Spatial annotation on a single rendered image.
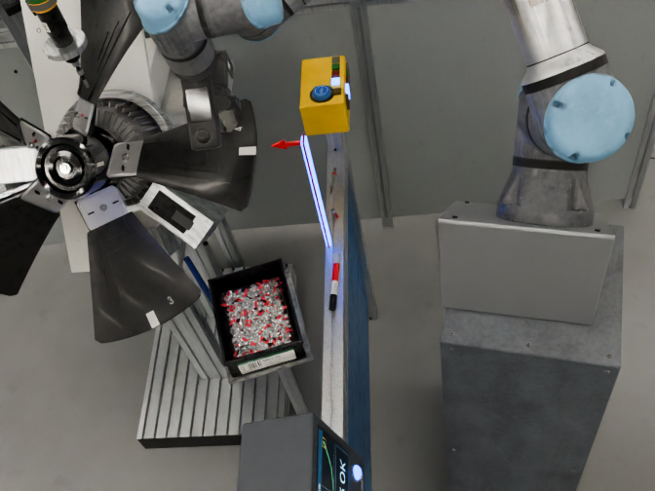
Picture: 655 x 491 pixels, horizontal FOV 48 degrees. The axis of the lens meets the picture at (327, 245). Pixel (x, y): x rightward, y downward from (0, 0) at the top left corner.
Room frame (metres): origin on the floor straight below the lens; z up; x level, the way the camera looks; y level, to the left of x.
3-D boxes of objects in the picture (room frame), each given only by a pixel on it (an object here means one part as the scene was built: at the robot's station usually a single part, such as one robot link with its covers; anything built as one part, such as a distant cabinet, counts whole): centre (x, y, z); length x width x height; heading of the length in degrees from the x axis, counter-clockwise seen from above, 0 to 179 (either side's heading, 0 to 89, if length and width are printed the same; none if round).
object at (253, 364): (0.87, 0.18, 0.85); 0.22 x 0.17 x 0.07; 3
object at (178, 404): (1.30, 0.43, 0.04); 0.62 x 0.46 x 0.08; 168
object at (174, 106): (1.56, 0.25, 0.87); 0.15 x 0.09 x 0.02; 72
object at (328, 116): (1.28, -0.08, 1.02); 0.16 x 0.10 x 0.11; 168
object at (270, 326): (0.86, 0.18, 0.84); 0.19 x 0.14 x 0.04; 3
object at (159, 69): (1.68, 0.40, 0.92); 0.17 x 0.16 x 0.11; 168
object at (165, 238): (1.08, 0.37, 0.91); 0.12 x 0.08 x 0.12; 168
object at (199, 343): (1.20, 0.45, 0.46); 0.09 x 0.04 x 0.91; 78
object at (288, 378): (0.93, 0.18, 0.40); 0.03 x 0.03 x 0.80; 3
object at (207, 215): (1.09, 0.28, 0.98); 0.20 x 0.16 x 0.20; 168
